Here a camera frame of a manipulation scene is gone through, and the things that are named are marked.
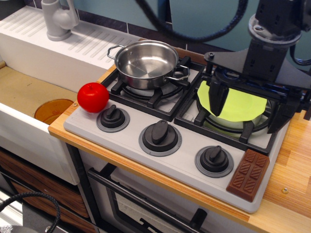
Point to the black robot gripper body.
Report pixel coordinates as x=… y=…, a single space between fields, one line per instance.
x=260 y=70

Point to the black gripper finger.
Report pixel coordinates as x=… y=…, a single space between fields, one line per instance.
x=218 y=93
x=282 y=112

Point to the brown chocolate bar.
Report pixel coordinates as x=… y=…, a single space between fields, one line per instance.
x=248 y=175

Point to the red toy apple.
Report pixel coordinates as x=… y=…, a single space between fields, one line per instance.
x=93 y=97

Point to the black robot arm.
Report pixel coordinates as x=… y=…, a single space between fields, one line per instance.
x=281 y=22

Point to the lime green plate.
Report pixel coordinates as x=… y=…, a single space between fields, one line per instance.
x=239 y=106

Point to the grey toy stove top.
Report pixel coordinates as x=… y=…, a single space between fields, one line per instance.
x=179 y=165

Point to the black right stove knob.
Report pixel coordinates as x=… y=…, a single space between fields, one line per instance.
x=214 y=161

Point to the black stove knob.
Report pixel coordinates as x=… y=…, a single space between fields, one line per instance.
x=160 y=139
x=214 y=161
x=113 y=119

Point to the black middle stove knob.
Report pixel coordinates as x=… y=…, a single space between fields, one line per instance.
x=160 y=139

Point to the stainless steel pot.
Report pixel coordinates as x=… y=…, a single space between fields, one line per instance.
x=147 y=64

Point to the black left stove knob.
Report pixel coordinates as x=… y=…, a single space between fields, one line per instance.
x=113 y=119

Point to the black right burner grate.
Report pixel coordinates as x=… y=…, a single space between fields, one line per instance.
x=242 y=135

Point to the black burner grate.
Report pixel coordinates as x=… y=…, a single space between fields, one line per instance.
x=242 y=135
x=163 y=102

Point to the black left burner grate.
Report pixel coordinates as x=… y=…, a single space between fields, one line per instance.
x=163 y=102

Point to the orange sink drain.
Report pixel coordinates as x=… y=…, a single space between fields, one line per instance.
x=51 y=110

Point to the grey toy faucet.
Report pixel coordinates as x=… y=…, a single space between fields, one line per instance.
x=59 y=21

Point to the white toy sink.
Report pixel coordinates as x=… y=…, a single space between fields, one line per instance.
x=35 y=70

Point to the wooden drawer front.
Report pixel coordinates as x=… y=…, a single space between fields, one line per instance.
x=22 y=176

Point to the oven door with handle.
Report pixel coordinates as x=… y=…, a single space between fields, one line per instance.
x=138 y=206

